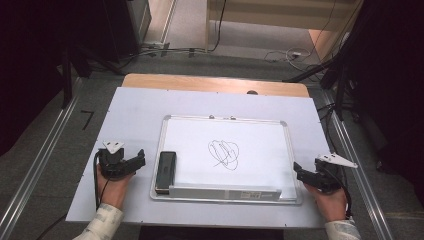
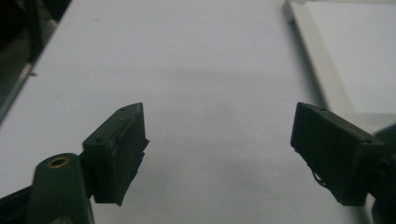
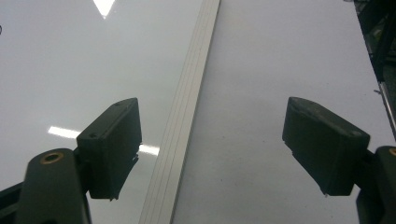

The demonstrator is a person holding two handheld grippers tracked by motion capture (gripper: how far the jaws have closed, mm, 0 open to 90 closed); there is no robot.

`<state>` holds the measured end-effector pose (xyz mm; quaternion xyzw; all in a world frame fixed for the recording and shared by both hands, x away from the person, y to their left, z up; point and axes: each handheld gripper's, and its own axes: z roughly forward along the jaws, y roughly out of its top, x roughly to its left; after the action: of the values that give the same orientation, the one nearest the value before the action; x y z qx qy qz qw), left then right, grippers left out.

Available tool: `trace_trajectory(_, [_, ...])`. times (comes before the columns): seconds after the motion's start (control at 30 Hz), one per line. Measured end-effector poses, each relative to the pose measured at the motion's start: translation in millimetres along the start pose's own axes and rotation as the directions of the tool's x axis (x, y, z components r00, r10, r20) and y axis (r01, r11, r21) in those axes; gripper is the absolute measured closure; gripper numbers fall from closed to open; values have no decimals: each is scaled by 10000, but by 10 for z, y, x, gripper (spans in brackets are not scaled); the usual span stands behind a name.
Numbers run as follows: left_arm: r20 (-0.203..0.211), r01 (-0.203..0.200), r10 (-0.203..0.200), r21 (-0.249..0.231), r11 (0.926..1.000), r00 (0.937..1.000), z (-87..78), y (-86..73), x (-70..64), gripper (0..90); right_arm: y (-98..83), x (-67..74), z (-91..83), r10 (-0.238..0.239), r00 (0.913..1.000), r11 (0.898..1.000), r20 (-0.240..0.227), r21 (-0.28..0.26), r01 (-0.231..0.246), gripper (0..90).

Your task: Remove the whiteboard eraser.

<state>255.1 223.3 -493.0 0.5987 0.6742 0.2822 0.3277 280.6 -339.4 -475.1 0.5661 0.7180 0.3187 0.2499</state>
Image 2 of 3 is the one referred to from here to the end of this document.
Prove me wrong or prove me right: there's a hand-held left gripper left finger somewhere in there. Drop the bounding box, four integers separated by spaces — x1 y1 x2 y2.
81 102 150 207

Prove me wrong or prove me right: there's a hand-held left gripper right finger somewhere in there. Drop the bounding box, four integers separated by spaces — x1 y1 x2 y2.
290 101 386 207

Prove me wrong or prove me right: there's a whiteboard with aluminium frame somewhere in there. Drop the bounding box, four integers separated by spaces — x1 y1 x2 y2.
282 0 396 134

